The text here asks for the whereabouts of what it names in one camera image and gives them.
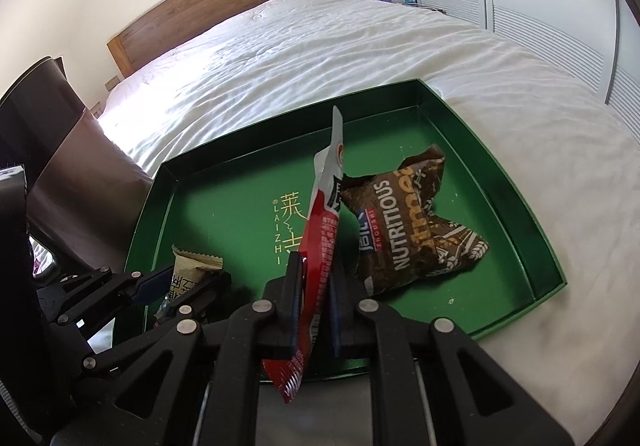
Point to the small beige snack packet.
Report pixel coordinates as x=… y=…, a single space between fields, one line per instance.
x=192 y=271

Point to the brown oatmeal packet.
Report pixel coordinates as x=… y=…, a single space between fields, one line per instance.
x=410 y=236

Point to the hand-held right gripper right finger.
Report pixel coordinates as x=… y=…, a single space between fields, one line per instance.
x=350 y=321

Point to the beige wall switch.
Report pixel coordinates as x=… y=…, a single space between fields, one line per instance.
x=113 y=83

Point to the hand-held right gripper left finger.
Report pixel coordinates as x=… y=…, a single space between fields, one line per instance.
x=285 y=321

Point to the red spicy strips packet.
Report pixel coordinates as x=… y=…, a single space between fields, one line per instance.
x=322 y=226

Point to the dark brown chair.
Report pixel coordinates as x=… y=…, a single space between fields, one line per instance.
x=85 y=176

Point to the green tray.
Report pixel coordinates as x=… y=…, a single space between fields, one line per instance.
x=240 y=176

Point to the white bed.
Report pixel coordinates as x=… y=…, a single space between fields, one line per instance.
x=350 y=41

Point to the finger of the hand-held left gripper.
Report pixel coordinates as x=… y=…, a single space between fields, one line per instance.
x=200 y=301
x=152 y=283

